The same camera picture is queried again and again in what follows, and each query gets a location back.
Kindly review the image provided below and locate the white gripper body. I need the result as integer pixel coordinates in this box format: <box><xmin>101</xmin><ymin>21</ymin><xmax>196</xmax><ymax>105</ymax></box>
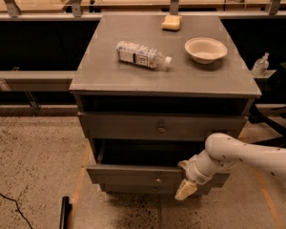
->
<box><xmin>185</xmin><ymin>151</ymin><xmax>215</xmax><ymax>185</ymax></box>

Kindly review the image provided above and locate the grey drawer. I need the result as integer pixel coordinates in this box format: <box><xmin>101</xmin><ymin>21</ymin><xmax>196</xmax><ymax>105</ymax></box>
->
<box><xmin>86</xmin><ymin>139</ymin><xmax>232</xmax><ymax>188</ymax></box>
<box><xmin>78</xmin><ymin>112</ymin><xmax>247</xmax><ymax>141</ymax></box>
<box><xmin>100</xmin><ymin>183</ymin><xmax>178</xmax><ymax>195</ymax></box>

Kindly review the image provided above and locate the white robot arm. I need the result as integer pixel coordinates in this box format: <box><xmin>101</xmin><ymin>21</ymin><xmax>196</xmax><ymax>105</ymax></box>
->
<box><xmin>174</xmin><ymin>133</ymin><xmax>286</xmax><ymax>200</ymax></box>

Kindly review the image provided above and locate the grey bottom drawer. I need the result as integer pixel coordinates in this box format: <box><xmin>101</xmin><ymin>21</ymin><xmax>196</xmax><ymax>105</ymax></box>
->
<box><xmin>100</xmin><ymin>183</ymin><xmax>178</xmax><ymax>195</ymax></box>

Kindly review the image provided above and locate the grey drawer cabinet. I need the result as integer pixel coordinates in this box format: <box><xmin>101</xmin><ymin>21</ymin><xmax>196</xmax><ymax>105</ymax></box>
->
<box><xmin>69</xmin><ymin>13</ymin><xmax>262</xmax><ymax>196</ymax></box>

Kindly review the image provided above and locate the grey top drawer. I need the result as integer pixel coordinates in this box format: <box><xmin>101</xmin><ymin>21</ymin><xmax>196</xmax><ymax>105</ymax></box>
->
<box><xmin>78</xmin><ymin>112</ymin><xmax>247</xmax><ymax>141</ymax></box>

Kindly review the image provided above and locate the black office chair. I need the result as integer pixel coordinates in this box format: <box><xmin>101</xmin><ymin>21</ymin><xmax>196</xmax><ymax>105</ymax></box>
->
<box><xmin>248</xmin><ymin>60</ymin><xmax>286</xmax><ymax>150</ymax></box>

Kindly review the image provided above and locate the white paper bowl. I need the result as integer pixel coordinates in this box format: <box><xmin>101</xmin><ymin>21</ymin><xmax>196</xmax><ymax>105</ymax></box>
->
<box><xmin>185</xmin><ymin>37</ymin><xmax>228</xmax><ymax>64</ymax></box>

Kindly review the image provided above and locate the hand sanitizer pump bottle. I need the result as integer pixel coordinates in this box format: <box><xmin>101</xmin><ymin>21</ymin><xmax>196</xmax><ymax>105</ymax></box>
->
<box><xmin>252</xmin><ymin>52</ymin><xmax>269</xmax><ymax>76</ymax></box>

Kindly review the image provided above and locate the black bar on floor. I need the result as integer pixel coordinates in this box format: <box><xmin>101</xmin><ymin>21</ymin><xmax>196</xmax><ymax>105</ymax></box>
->
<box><xmin>59</xmin><ymin>197</ymin><xmax>71</xmax><ymax>229</ymax></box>

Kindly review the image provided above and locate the clear plastic water bottle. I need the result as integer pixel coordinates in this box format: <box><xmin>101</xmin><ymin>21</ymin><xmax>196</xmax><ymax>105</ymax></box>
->
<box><xmin>116</xmin><ymin>41</ymin><xmax>172</xmax><ymax>71</ymax></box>

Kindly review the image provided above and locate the yellow sponge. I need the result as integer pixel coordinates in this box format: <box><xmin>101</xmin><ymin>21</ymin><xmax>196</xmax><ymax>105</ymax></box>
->
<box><xmin>161</xmin><ymin>15</ymin><xmax>182</xmax><ymax>31</ymax></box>

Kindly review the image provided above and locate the black floor cable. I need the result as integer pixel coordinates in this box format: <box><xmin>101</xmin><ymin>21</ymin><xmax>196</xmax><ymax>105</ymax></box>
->
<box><xmin>0</xmin><ymin>184</ymin><xmax>34</xmax><ymax>229</ymax></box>

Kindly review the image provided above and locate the grey metal rail frame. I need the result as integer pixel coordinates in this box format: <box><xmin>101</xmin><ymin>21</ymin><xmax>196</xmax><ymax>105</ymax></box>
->
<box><xmin>0</xmin><ymin>0</ymin><xmax>286</xmax><ymax>108</ymax></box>

